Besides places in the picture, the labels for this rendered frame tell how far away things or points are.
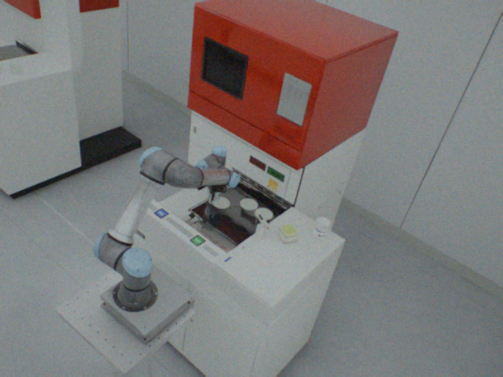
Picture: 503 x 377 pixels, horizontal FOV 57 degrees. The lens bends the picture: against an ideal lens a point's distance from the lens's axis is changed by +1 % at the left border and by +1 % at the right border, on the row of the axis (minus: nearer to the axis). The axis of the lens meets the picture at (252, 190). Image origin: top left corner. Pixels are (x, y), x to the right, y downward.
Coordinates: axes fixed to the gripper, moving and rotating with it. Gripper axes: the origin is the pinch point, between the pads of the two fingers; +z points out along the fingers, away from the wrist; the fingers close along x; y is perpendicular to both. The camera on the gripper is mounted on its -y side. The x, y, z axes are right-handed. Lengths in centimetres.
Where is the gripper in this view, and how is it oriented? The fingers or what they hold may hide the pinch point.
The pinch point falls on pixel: (209, 202)
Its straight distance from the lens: 253.4
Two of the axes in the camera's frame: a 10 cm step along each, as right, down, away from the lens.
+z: -1.5, 7.8, 6.0
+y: 9.3, -1.0, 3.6
